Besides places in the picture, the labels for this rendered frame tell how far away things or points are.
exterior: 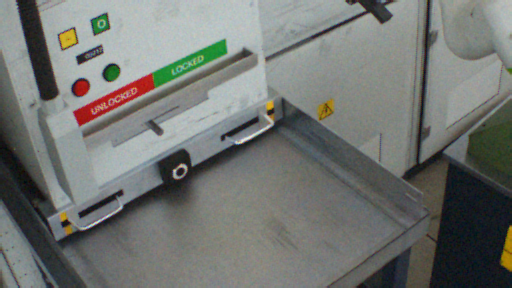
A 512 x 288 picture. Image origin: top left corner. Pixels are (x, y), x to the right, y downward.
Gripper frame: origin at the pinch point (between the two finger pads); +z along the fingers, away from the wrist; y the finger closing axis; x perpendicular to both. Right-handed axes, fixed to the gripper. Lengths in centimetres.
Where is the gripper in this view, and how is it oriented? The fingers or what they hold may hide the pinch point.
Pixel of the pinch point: (375, 7)
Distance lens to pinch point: 139.6
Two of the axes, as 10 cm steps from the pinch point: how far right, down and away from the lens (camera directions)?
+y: 3.2, -4.9, -8.1
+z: 6.2, 7.6, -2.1
